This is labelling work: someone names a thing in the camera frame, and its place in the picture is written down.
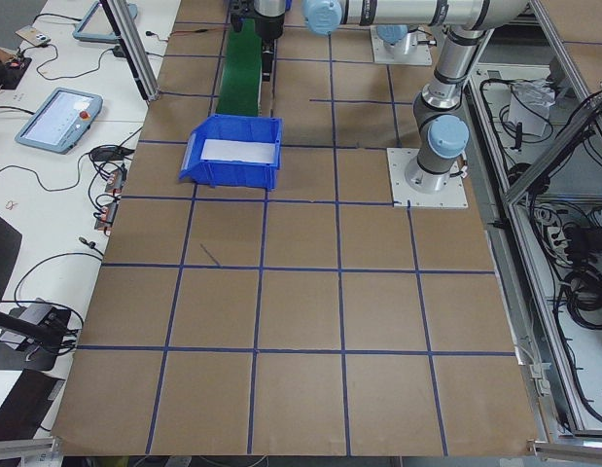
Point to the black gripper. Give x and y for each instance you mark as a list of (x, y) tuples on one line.
[(267, 30)]

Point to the blue source bin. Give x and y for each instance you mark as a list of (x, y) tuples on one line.
[(234, 174)]

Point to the near teach pendant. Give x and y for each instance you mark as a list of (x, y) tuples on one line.
[(63, 118)]

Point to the far teach pendant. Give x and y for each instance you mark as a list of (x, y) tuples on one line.
[(95, 27)]

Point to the teach pendant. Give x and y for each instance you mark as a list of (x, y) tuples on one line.
[(63, 118), (95, 27)]

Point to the black power adapter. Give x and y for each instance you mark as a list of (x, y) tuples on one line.
[(118, 52)]

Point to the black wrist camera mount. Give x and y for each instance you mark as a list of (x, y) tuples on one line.
[(240, 10)]

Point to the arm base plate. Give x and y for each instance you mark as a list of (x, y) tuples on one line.
[(401, 44), (412, 187)]

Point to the white foam in source bin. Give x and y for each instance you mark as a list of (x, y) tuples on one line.
[(238, 151)]

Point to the green conveyor belt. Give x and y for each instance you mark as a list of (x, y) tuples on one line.
[(240, 90)]

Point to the aluminium frame post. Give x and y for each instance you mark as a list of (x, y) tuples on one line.
[(123, 25)]

